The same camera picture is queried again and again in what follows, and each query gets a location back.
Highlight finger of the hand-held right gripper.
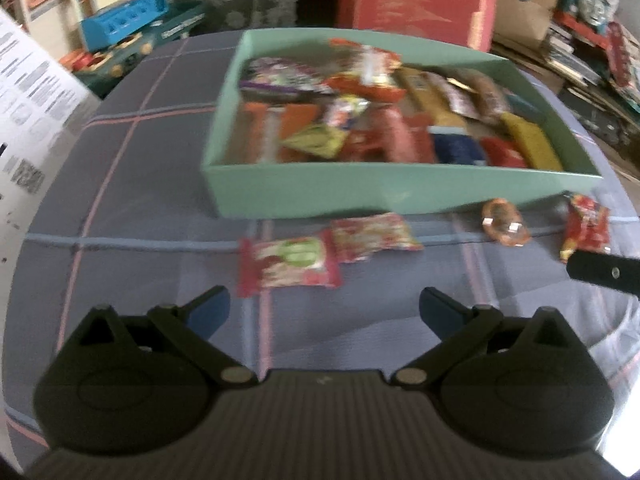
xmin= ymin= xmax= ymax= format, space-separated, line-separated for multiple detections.
xmin=565 ymin=251 xmax=640 ymax=297

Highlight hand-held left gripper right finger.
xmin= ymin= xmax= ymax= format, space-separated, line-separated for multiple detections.
xmin=390 ymin=286 xmax=586 ymax=390

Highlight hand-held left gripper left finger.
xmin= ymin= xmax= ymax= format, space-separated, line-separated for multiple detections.
xmin=65 ymin=285 xmax=253 ymax=390

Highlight red rainbow candy packet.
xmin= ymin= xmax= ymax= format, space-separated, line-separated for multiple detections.
xmin=560 ymin=194 xmax=612 ymax=263

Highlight pink green candy packet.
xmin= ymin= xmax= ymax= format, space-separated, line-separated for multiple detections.
xmin=237 ymin=235 xmax=343 ymax=298

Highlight red floral candy packet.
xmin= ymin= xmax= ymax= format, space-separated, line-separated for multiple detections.
xmin=330 ymin=212 xmax=423 ymax=263

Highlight orange clear ring candy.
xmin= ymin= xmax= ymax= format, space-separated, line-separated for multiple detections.
xmin=482 ymin=199 xmax=531 ymax=247

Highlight green cardboard box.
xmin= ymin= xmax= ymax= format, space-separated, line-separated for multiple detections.
xmin=200 ymin=27 xmax=603 ymax=220

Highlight small red snack packet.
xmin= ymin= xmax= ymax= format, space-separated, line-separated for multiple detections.
xmin=482 ymin=137 xmax=528 ymax=168

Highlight dark blue snack packet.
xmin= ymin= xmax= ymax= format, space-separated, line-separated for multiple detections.
xmin=432 ymin=130 xmax=488 ymax=166

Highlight large orange snack packet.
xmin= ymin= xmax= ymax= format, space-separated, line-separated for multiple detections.
xmin=350 ymin=110 xmax=436 ymax=163

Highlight yellow green snack packet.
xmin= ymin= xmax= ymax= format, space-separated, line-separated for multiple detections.
xmin=280 ymin=125 xmax=346 ymax=161

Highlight brown snack packet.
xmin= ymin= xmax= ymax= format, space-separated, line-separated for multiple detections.
xmin=467 ymin=72 xmax=511 ymax=123

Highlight white pink patterned packet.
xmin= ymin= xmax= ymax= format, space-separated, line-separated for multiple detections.
xmin=435 ymin=75 xmax=476 ymax=118

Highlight small colourful candy packet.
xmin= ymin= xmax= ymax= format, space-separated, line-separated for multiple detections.
xmin=325 ymin=95 xmax=371 ymax=131

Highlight plaid grey tablecloth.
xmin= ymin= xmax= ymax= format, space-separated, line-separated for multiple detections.
xmin=0 ymin=30 xmax=640 ymax=461

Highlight orange wafer packet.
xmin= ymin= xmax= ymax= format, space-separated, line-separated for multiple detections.
xmin=242 ymin=102 xmax=321 ymax=163

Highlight stack of books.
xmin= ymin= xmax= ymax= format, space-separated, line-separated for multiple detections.
xmin=542 ymin=25 xmax=640 ymax=111

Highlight yellow bar packet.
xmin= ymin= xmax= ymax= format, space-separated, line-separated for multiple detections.
xmin=397 ymin=67 xmax=468 ymax=133

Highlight red printed carton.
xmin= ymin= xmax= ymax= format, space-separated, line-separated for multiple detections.
xmin=607 ymin=22 xmax=640 ymax=111

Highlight purple candy packet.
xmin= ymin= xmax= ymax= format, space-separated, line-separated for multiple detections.
xmin=240 ymin=57 xmax=331 ymax=103

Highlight orange clear candy bag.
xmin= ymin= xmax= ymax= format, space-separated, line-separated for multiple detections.
xmin=327 ymin=40 xmax=406 ymax=103

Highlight white printed paper sheet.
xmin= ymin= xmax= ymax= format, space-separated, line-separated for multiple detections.
xmin=0 ymin=7 xmax=103 ymax=281

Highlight brown cardboard box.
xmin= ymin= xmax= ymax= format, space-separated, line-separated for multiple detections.
xmin=492 ymin=0 xmax=571 ymax=48

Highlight red cardboard box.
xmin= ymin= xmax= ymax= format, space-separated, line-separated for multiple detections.
xmin=337 ymin=0 xmax=501 ymax=53

